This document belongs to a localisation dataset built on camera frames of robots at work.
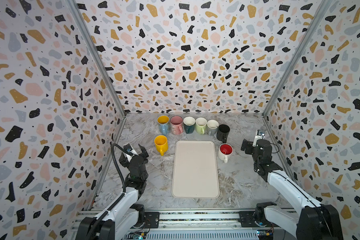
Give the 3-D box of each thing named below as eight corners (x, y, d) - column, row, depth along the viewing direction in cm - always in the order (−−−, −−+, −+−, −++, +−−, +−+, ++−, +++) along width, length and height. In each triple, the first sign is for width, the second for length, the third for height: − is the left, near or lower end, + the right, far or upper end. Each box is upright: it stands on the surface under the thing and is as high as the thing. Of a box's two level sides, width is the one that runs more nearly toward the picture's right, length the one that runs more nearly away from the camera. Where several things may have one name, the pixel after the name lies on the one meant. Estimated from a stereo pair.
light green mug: (195, 137, 110) (196, 128, 102) (195, 126, 117) (196, 117, 109) (206, 137, 110) (208, 128, 102) (205, 126, 117) (206, 117, 109)
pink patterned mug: (170, 138, 109) (169, 127, 99) (172, 126, 116) (170, 115, 107) (182, 138, 109) (182, 127, 99) (183, 126, 116) (183, 115, 107)
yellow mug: (154, 158, 98) (152, 150, 91) (157, 143, 106) (155, 135, 98) (167, 158, 98) (165, 150, 91) (168, 143, 106) (167, 135, 98)
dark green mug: (187, 138, 109) (187, 127, 100) (182, 129, 115) (181, 118, 105) (197, 134, 112) (198, 123, 102) (191, 125, 117) (192, 114, 108)
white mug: (219, 164, 95) (221, 159, 89) (217, 149, 102) (219, 143, 97) (232, 164, 95) (235, 159, 90) (229, 149, 102) (231, 143, 97)
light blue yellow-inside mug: (158, 138, 109) (155, 127, 99) (160, 126, 116) (158, 115, 107) (169, 138, 109) (167, 128, 99) (170, 126, 116) (169, 115, 107)
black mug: (223, 144, 106) (226, 136, 98) (214, 136, 111) (216, 127, 103) (231, 139, 109) (234, 131, 101) (221, 131, 114) (223, 122, 106)
